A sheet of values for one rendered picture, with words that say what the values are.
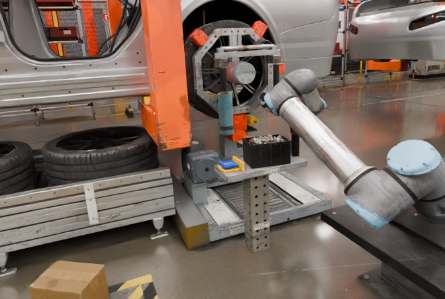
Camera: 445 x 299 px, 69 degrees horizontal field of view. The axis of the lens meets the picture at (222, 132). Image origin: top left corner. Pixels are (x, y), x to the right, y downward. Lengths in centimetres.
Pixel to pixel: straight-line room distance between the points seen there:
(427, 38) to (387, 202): 298
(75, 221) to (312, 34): 198
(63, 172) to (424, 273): 165
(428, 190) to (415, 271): 27
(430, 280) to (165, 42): 135
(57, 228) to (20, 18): 250
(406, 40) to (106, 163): 335
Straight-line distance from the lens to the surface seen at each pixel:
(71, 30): 560
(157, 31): 158
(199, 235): 177
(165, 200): 183
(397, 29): 420
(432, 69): 999
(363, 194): 125
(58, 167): 194
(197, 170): 189
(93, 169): 184
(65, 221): 183
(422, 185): 127
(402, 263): 127
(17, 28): 388
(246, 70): 198
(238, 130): 216
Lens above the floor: 100
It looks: 14 degrees down
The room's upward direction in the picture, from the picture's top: 3 degrees counter-clockwise
